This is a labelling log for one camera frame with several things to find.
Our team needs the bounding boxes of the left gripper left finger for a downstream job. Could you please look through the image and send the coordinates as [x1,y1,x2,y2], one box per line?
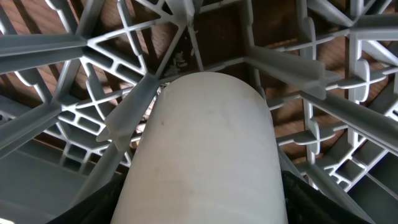
[47,174,127,224]

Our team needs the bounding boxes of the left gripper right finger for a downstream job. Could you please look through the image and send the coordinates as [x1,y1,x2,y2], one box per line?
[281,169,373,223]

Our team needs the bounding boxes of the white cup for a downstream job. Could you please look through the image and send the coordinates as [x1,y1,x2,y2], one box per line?
[111,72,288,223]

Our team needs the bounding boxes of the rice food scraps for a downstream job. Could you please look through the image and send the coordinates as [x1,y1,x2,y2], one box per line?
[163,29,200,78]

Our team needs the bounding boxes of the grey dishwasher rack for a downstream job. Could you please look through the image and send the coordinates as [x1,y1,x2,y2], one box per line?
[1,1,397,206]

